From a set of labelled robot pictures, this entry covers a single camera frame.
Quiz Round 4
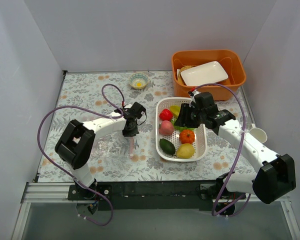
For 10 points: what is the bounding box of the white mug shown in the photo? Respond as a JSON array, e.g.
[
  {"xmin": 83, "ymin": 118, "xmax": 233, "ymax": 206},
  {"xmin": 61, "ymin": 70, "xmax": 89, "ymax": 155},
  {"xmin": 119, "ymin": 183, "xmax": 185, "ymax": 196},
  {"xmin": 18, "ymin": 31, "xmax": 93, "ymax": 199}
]
[{"xmin": 248, "ymin": 123, "xmax": 268, "ymax": 144}]

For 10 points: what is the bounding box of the yellow starfruit toy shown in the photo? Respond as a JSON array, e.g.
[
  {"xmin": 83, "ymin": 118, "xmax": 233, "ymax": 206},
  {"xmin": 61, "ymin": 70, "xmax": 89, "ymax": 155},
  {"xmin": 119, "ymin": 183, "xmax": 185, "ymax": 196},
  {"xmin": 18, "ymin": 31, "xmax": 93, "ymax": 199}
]
[{"xmin": 169, "ymin": 105, "xmax": 181, "ymax": 119}]

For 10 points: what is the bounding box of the orange pumpkin toy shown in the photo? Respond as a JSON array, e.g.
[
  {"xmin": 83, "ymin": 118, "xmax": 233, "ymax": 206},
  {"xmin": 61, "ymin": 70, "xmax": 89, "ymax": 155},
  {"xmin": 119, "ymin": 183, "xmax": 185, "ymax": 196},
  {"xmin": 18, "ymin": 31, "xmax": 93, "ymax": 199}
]
[{"xmin": 179, "ymin": 129, "xmax": 195, "ymax": 144}]

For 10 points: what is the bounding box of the yellow lemon toy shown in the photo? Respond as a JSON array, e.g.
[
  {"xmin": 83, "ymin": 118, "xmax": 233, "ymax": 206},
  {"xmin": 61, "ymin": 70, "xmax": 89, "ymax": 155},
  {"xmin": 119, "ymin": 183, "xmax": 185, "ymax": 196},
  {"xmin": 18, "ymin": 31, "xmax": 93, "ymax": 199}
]
[{"xmin": 176, "ymin": 143, "xmax": 195, "ymax": 159}]

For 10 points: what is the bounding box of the green grapes toy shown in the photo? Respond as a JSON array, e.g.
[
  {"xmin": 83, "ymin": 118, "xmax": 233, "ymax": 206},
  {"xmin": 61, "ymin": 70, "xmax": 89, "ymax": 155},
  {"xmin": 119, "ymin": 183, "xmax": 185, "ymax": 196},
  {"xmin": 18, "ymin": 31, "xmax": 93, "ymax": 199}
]
[{"xmin": 170, "ymin": 118, "xmax": 195, "ymax": 132}]

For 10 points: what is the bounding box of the floral table mat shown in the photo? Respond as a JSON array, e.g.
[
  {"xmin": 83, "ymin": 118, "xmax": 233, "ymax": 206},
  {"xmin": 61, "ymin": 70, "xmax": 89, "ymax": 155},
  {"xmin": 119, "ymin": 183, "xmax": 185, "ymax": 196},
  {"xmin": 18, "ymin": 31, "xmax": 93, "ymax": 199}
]
[{"xmin": 38, "ymin": 71, "xmax": 254, "ymax": 183}]

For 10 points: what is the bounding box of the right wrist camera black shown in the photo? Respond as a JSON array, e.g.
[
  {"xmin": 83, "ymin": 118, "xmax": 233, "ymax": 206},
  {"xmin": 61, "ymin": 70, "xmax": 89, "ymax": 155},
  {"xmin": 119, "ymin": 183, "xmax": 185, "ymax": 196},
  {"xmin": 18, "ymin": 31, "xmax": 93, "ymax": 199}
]
[{"xmin": 194, "ymin": 92, "xmax": 218, "ymax": 111}]

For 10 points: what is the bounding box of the aluminium frame rail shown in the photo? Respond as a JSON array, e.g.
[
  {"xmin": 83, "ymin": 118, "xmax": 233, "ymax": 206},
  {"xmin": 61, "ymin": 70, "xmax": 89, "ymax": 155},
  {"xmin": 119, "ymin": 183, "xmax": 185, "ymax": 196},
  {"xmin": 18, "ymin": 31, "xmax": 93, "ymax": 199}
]
[{"xmin": 12, "ymin": 182, "xmax": 300, "ymax": 240}]

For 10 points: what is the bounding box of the clear zip top bag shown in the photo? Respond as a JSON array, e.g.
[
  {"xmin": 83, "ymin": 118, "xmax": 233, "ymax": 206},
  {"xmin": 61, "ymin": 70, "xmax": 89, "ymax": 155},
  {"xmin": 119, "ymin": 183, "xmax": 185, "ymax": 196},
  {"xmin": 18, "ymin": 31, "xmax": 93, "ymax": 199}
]
[{"xmin": 91, "ymin": 131, "xmax": 135, "ymax": 158}]

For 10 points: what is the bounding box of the orange plastic tub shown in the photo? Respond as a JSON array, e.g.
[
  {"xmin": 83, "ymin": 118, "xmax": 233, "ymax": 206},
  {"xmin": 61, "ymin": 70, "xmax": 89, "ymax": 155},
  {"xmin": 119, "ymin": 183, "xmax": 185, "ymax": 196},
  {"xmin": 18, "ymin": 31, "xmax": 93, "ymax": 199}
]
[{"xmin": 171, "ymin": 49, "xmax": 247, "ymax": 101}]

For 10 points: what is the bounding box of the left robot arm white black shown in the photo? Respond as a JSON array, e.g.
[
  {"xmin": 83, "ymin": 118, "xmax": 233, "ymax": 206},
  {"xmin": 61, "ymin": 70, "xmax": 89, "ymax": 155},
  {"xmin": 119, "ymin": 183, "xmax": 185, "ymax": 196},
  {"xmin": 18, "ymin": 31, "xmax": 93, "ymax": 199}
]
[{"xmin": 54, "ymin": 111, "xmax": 145, "ymax": 200}]

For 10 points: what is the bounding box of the small patterned bowl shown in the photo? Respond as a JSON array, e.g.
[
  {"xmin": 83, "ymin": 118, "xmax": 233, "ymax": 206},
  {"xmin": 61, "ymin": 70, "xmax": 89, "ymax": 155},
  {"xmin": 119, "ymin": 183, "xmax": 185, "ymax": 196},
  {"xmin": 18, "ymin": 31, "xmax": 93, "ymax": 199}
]
[{"xmin": 128, "ymin": 72, "xmax": 150, "ymax": 90}]

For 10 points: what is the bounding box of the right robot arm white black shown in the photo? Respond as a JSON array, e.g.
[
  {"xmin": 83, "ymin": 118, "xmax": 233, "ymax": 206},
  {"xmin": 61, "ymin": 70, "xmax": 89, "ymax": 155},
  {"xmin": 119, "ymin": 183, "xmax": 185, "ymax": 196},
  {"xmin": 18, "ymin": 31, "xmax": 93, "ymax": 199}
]
[{"xmin": 175, "ymin": 103, "xmax": 296, "ymax": 204}]

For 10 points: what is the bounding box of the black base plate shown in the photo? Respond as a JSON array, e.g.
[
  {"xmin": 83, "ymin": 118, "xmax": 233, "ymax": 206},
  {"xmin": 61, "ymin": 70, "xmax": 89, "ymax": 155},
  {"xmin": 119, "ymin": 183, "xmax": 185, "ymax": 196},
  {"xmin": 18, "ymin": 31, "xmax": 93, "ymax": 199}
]
[{"xmin": 67, "ymin": 180, "xmax": 247, "ymax": 211}]

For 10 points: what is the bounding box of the white rectangular plate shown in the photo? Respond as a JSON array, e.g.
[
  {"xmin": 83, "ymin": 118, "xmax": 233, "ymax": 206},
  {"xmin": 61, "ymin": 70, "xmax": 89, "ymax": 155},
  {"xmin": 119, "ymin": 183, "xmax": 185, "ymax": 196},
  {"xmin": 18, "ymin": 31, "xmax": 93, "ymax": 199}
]
[{"xmin": 195, "ymin": 61, "xmax": 229, "ymax": 86}]

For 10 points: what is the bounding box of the woven straw coaster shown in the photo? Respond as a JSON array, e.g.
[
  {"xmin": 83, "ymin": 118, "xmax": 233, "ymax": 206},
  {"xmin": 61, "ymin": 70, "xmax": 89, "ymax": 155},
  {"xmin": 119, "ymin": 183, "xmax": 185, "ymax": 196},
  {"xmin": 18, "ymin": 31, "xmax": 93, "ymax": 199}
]
[{"xmin": 176, "ymin": 65, "xmax": 200, "ymax": 86}]

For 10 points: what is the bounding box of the green avocado toy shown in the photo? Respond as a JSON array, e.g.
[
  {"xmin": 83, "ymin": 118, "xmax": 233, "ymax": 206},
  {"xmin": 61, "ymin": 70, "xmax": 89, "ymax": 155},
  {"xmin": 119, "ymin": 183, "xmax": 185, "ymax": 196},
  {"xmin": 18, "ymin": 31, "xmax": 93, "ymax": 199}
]
[{"xmin": 159, "ymin": 138, "xmax": 176, "ymax": 156}]

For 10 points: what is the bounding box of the white perforated plastic basket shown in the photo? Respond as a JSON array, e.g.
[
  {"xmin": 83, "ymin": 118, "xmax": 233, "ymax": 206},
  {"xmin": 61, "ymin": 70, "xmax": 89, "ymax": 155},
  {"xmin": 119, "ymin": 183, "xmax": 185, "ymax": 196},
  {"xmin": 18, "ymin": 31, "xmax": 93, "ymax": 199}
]
[{"xmin": 155, "ymin": 97, "xmax": 208, "ymax": 162}]

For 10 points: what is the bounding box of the pink peach toy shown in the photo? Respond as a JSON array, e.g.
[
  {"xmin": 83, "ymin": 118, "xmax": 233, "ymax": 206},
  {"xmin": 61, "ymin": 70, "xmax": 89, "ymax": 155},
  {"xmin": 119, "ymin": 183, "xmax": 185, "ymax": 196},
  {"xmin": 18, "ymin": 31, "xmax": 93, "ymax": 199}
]
[{"xmin": 158, "ymin": 120, "xmax": 174, "ymax": 136}]

